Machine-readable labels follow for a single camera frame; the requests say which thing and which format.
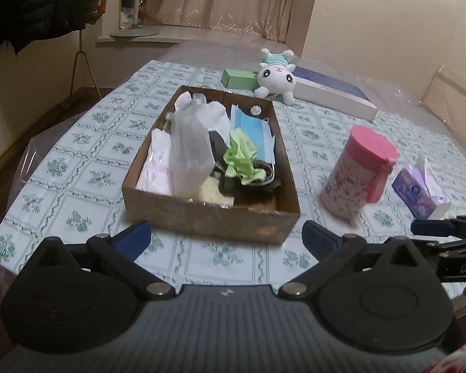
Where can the brown cardboard box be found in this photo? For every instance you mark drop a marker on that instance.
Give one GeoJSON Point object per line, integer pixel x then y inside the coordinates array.
{"type": "Point", "coordinates": [217, 221]}

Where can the black jacket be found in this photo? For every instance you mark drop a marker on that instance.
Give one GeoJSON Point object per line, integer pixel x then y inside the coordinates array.
{"type": "Point", "coordinates": [31, 4]}

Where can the small green box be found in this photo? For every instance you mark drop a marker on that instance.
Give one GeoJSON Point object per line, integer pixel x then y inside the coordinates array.
{"type": "Point", "coordinates": [237, 78]}

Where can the yellow towel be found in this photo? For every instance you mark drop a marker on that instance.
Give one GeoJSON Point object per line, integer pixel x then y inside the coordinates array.
{"type": "Point", "coordinates": [215, 194]}

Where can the purple tissue pack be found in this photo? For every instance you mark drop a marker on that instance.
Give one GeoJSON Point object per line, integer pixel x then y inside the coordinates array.
{"type": "Point", "coordinates": [411, 190]}

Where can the clear plastic bag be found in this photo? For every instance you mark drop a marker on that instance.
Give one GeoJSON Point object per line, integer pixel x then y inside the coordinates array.
{"type": "Point", "coordinates": [190, 155]}

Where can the blue face mask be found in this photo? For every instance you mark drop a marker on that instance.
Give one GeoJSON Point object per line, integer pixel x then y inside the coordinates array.
{"type": "Point", "coordinates": [252, 128]}

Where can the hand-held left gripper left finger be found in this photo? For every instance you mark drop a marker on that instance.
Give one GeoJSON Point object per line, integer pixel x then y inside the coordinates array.
{"type": "Point", "coordinates": [134, 237]}

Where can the white bunny plush toy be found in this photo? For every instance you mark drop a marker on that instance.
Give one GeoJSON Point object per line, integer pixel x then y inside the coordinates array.
{"type": "Point", "coordinates": [275, 77]}

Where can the green cloth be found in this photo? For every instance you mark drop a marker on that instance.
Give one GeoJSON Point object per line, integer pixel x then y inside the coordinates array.
{"type": "Point", "coordinates": [239, 155]}

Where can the pink lidded cup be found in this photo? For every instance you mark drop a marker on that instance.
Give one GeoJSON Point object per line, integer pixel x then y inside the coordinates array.
{"type": "Point", "coordinates": [349, 178]}

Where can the white and pink cloth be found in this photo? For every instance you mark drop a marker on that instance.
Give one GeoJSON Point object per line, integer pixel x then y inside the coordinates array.
{"type": "Point", "coordinates": [157, 167]}

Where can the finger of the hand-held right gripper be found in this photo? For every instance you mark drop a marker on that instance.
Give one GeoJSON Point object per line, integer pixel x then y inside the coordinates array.
{"type": "Point", "coordinates": [427, 227]}
{"type": "Point", "coordinates": [458, 245]}

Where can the dark brown cloth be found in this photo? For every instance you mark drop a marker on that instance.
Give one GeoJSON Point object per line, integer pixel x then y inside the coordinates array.
{"type": "Point", "coordinates": [256, 192]}

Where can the beige curtain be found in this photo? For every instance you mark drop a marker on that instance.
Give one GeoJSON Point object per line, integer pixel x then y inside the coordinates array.
{"type": "Point", "coordinates": [237, 0]}

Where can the metal coat rack stand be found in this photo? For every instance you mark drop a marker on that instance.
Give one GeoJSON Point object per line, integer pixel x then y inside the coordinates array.
{"type": "Point", "coordinates": [80, 46]}

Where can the plastic wrapped headboard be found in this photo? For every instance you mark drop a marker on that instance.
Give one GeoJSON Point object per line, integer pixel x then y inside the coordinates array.
{"type": "Point", "coordinates": [458, 93]}

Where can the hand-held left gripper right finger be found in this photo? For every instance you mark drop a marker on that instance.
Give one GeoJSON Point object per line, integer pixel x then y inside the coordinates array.
{"type": "Point", "coordinates": [318, 237]}

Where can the white floor fan stand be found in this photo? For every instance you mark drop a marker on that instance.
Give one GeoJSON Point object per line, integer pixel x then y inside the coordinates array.
{"type": "Point", "coordinates": [134, 33]}

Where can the blue and white flat box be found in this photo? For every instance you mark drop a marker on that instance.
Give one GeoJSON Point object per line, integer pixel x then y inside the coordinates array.
{"type": "Point", "coordinates": [334, 93]}

